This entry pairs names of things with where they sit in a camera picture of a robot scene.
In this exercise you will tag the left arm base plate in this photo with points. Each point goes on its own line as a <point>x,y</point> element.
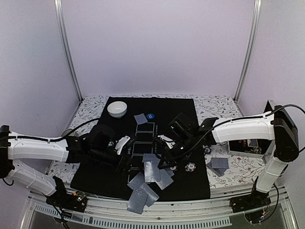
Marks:
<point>64,200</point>

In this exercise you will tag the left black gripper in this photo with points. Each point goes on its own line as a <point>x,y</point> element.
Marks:
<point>124,170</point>

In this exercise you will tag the blue playing card deck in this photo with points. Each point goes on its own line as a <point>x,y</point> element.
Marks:
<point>218,165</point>

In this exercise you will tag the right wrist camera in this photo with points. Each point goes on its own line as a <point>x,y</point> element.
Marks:
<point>170,143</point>

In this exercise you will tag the blue small blind button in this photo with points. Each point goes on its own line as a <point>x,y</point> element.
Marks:
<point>150,116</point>

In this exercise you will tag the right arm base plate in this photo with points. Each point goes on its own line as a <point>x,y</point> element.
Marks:
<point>251,201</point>

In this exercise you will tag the front aluminium rail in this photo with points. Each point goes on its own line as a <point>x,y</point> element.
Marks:
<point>216,212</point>

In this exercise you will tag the left aluminium frame post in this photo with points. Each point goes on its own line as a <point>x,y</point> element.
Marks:
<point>66,48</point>

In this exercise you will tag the aluminium frame post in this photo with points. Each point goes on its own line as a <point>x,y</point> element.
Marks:
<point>66,48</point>
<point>249,50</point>

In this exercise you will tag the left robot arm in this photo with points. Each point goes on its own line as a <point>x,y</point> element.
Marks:
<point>99,145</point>

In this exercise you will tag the aluminium poker case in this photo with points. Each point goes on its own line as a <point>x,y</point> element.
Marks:
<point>255,148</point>

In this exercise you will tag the white ceramic bowl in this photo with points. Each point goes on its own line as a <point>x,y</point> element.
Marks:
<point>117,109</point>

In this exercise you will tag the blue card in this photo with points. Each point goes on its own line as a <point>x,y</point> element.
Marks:
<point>152,196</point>
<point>140,119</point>

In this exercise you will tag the right aluminium frame post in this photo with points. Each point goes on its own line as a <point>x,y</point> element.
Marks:
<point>249,50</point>

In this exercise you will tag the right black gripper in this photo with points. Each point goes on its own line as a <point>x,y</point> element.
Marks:
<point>172,160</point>

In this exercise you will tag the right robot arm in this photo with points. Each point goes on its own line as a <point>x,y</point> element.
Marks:
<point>275,125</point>

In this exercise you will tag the black poker felt mat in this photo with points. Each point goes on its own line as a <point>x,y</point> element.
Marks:
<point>95,178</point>

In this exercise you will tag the striped metal cup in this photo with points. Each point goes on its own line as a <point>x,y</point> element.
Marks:
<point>69,132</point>

